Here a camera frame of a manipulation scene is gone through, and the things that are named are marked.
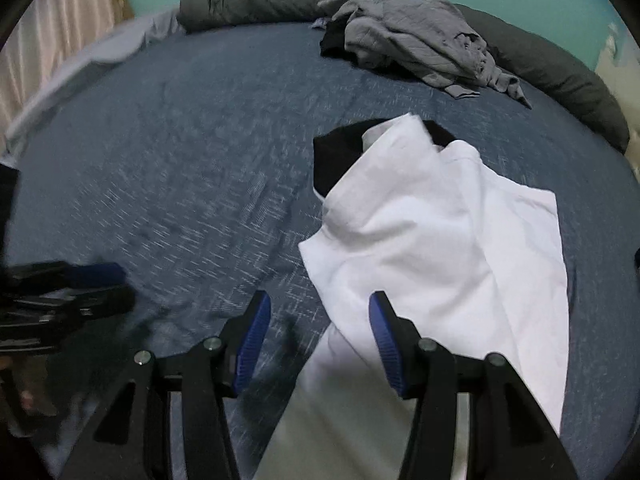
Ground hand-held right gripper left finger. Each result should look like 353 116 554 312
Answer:
60 289 272 480

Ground peach curtain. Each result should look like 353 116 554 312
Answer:
0 0 121 126

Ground bed with blue sheet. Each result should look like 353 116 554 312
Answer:
0 15 640 480

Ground person's left hand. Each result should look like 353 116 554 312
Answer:
0 357 56 418

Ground light grey cloth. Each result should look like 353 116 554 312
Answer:
2 7 186 156

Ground cream tufted headboard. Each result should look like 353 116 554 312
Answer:
595 22 640 181

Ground crumpled grey shirt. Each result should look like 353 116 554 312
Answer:
317 0 533 108

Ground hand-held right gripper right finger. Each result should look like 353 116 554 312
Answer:
369 290 581 480

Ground crumpled black garment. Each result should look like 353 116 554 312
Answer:
320 20 361 61

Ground dark grey rolled duvet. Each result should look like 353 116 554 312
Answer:
177 0 631 153

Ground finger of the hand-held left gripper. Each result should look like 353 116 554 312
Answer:
10 261 128 291
10 287 137 326

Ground white polo shirt black collar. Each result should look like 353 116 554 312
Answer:
260 114 571 480

